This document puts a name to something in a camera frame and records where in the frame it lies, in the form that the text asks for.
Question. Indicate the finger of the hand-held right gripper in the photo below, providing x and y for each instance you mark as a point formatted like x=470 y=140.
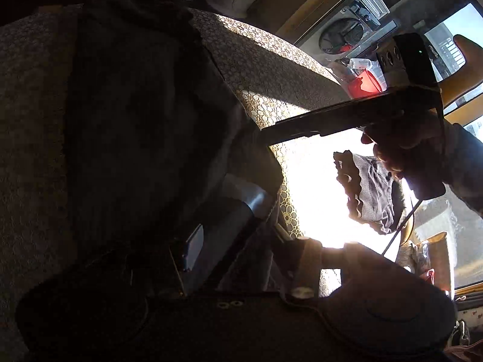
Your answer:
x=320 y=120

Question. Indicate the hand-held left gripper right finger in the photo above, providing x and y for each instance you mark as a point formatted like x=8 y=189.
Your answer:
x=305 y=260

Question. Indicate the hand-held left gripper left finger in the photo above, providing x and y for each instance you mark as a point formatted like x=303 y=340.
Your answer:
x=193 y=247

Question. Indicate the brown t-shirt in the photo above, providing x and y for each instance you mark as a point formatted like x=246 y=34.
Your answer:
x=143 y=120

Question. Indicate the person's right forearm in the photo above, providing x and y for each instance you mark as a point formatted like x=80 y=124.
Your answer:
x=468 y=166

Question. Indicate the person's right hand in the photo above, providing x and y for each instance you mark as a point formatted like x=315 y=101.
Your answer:
x=411 y=143

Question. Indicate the red basin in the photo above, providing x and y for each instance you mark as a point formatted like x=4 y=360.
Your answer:
x=364 y=86

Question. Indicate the clear plastic bottle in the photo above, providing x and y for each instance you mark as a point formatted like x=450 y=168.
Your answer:
x=358 y=65

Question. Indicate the yellow giraffe chair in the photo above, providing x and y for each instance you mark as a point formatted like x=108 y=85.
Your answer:
x=471 y=68

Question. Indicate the grey washing machine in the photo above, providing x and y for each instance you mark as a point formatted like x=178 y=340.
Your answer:
x=345 y=36

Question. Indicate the gold white lace tablecloth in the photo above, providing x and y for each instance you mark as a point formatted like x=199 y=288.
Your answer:
x=264 y=68

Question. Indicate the grey lace garment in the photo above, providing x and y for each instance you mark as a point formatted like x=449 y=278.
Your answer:
x=371 y=196

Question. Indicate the tan bag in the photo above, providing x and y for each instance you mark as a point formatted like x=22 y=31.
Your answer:
x=437 y=260

